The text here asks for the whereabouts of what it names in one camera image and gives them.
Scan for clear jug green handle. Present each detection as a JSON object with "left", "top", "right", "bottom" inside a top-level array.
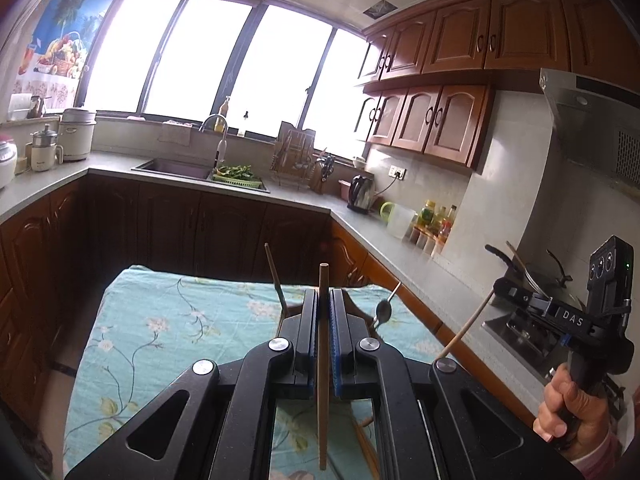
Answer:
[{"left": 380, "top": 202, "right": 416, "bottom": 240}]

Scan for teal floral tablecloth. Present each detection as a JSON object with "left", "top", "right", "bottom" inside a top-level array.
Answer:
[{"left": 62, "top": 263, "right": 452, "bottom": 480}]

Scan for small white electric pot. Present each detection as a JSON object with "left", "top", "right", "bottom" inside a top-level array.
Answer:
[{"left": 25, "top": 124, "right": 64, "bottom": 172}]

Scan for silver metal spoon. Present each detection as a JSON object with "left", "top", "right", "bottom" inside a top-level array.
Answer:
[{"left": 371, "top": 282, "right": 401, "bottom": 330}]

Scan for steel range hood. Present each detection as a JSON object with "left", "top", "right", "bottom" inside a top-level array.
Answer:
[{"left": 538, "top": 67, "right": 640, "bottom": 196}]

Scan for person right hand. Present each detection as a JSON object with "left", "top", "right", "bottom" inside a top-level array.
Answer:
[{"left": 533, "top": 363, "right": 610, "bottom": 460}]

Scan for kitchen sink basin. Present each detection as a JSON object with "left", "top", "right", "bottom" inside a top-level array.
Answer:
[{"left": 132, "top": 158, "right": 212, "bottom": 181}]

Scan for dish soap bottle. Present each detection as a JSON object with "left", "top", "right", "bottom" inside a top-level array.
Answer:
[{"left": 215, "top": 96, "right": 231, "bottom": 133}]

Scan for gas stove top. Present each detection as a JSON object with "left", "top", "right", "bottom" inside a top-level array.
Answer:
[{"left": 482, "top": 309, "right": 568, "bottom": 385}]

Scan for large white rice cooker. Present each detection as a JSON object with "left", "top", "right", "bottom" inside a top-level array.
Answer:
[{"left": 58, "top": 107, "right": 96, "bottom": 162}]

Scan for yellow oil bottle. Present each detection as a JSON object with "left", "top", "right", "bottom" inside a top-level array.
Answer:
[{"left": 416, "top": 200, "right": 436, "bottom": 229}]

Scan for upper wooden wall cabinets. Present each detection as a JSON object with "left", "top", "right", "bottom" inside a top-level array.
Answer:
[{"left": 357, "top": 0, "right": 639, "bottom": 171}]

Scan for red white rice cooker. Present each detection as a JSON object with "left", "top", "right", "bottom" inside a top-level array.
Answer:
[{"left": 0, "top": 136, "right": 17, "bottom": 190}]

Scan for black wok with handle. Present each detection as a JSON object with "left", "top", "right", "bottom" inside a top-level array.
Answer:
[{"left": 485, "top": 244, "right": 586, "bottom": 311}]

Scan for tropical fruit window poster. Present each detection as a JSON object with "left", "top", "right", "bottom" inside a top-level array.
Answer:
[{"left": 12, "top": 0, "right": 114, "bottom": 113}]

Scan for chrome sink faucet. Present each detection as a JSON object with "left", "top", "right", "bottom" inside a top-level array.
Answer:
[{"left": 198, "top": 112, "right": 230, "bottom": 168}]

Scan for wooden dish rack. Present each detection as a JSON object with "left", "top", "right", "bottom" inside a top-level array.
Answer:
[{"left": 270, "top": 122, "right": 316, "bottom": 188}]

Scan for green vegetables in sink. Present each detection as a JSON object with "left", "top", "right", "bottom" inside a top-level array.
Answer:
[{"left": 210, "top": 165, "right": 262, "bottom": 188}]

